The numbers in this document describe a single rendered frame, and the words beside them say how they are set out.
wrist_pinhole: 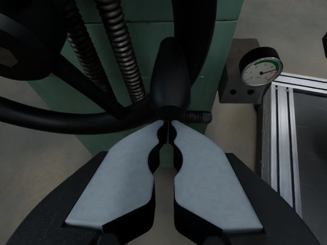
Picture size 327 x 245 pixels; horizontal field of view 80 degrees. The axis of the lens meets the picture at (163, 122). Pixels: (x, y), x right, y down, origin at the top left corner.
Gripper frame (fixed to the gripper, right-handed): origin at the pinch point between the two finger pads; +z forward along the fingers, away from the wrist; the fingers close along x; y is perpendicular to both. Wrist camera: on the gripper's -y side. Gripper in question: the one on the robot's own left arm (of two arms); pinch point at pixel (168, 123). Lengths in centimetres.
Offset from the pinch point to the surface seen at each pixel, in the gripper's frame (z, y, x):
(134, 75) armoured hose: 13.4, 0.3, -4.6
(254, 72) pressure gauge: 21.3, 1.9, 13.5
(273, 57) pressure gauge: 19.7, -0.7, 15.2
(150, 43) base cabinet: 26.2, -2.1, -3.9
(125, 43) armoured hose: 11.4, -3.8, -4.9
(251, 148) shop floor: 69, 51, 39
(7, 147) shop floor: 68, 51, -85
